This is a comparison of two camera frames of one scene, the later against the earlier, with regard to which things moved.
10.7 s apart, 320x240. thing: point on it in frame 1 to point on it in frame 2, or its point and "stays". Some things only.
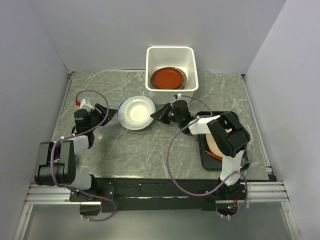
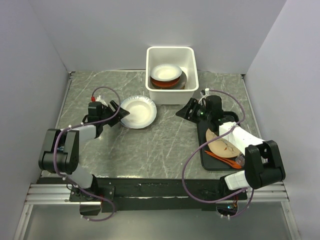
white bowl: [134, 112] to [165, 72]
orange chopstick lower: [216, 156] stays
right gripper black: [161, 115] to [184, 112]
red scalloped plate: [167, 78] stays
